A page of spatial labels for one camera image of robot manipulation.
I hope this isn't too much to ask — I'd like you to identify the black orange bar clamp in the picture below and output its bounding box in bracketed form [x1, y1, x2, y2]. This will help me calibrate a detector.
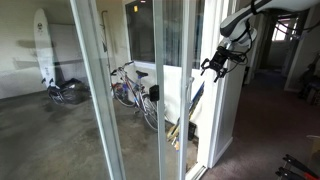
[282, 153, 320, 180]
[274, 166, 311, 180]

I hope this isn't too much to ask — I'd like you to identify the white surfboard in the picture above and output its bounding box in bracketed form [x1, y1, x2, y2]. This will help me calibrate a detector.
[34, 8, 58, 89]

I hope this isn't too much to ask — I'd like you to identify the black bag pile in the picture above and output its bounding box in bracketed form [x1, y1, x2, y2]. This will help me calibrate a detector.
[41, 77, 93, 106]

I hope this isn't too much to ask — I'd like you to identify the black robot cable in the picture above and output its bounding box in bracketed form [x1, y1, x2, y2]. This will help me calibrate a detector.
[233, 9, 320, 74]

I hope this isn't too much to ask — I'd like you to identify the thin grey wall pipe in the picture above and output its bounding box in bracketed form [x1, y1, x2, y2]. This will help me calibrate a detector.
[101, 9, 112, 79]

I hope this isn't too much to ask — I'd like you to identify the dark furniture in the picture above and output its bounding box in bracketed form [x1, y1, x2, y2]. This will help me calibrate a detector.
[297, 53, 320, 108]

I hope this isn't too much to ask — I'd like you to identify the white framed sliding glass door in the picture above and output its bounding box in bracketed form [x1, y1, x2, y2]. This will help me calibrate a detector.
[69, 0, 198, 180]

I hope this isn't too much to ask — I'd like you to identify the white door handle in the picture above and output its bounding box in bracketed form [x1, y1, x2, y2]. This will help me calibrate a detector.
[185, 76, 195, 106]

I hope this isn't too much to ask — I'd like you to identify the red bicycle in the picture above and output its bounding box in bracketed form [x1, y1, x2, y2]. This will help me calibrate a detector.
[110, 60, 159, 132]

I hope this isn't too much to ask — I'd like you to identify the dark window white frame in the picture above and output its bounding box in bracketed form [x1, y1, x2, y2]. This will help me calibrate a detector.
[124, 0, 206, 68]

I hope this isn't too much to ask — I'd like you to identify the bright hallway window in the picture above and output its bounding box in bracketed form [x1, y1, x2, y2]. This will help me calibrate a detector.
[271, 19, 299, 43]

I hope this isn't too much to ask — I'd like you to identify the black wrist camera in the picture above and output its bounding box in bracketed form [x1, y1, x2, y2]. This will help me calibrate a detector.
[229, 51, 248, 64]

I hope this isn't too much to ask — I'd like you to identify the fixed glass door panel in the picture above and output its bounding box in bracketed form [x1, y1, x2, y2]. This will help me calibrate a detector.
[0, 0, 127, 180]

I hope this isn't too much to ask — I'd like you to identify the black dustpan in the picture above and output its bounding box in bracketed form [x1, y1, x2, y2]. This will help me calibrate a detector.
[187, 121, 198, 141]

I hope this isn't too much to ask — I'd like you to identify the white framed screen door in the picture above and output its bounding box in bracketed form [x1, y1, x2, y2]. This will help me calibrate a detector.
[153, 0, 168, 180]

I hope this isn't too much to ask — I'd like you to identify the black door latch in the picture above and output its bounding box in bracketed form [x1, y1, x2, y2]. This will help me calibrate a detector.
[148, 84, 161, 102]

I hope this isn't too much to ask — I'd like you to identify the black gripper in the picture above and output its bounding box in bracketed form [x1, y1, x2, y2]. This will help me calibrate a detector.
[199, 46, 234, 83]

